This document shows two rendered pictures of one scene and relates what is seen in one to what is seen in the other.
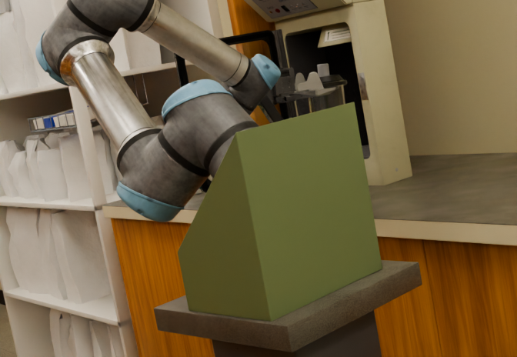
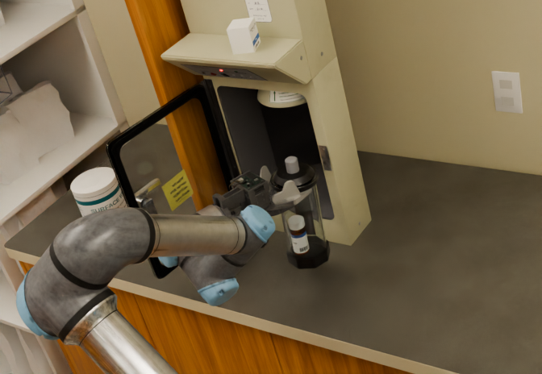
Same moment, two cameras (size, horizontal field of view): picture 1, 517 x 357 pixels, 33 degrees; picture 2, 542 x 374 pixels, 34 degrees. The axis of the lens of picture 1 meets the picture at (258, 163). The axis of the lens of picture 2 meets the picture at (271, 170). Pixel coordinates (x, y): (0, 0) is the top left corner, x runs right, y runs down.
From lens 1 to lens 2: 1.12 m
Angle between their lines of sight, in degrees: 27
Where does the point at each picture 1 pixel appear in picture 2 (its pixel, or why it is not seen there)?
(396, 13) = not seen: hidden behind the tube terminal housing
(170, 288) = not seen: hidden behind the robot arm
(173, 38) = (175, 251)
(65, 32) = (61, 300)
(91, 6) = (92, 271)
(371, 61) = (332, 130)
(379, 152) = (345, 217)
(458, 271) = not seen: outside the picture
